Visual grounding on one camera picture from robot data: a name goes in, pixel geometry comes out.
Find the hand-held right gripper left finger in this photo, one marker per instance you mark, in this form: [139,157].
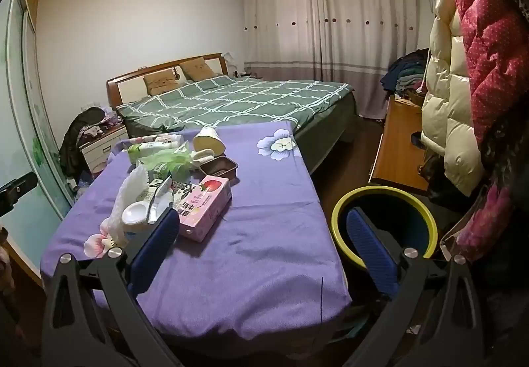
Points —
[155,247]

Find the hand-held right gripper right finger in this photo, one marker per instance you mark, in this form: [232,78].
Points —
[370,251]

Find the dark bin with yellow rim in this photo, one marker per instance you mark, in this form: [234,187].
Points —
[396,218]

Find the white plastic bag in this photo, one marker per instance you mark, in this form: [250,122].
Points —
[124,193]

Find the pink tissue box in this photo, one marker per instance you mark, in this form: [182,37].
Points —
[202,205]

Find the green plastic bag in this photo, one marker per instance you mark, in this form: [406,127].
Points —
[173,162]

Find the green and white wipes pack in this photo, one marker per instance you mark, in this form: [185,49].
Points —
[144,150]

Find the brown wallet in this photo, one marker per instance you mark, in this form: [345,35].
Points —
[223,168]

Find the white tissue pack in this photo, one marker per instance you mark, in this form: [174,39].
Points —
[169,138]

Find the beige paper cup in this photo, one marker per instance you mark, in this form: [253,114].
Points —
[208,139]

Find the wardrobe sliding door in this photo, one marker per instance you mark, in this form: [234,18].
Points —
[37,143]

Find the black jacket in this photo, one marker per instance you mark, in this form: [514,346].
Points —
[72,143]

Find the white nightstand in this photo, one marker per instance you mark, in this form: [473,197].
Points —
[99,150]

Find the purple floral tablecloth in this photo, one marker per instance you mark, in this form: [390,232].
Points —
[256,259]

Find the brown handbag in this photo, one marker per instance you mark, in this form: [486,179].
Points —
[432,168]

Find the low wooden cabinet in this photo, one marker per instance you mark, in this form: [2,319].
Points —
[399,143]

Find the pink floral garment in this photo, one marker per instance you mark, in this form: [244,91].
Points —
[489,218]

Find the dark jacket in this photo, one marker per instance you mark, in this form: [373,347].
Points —
[512,226]

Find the cream puffer jacket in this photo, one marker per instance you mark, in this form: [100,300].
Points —
[446,110]

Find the brown pillow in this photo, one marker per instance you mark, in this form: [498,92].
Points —
[161,82]
[198,69]

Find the bed with green plaid cover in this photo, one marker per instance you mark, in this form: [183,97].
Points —
[248,102]

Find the pile of clothes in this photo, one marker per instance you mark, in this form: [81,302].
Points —
[405,69]

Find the pink and white curtain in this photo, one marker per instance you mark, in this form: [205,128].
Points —
[330,40]

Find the red dotted quilted jacket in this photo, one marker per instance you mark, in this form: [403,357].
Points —
[483,40]

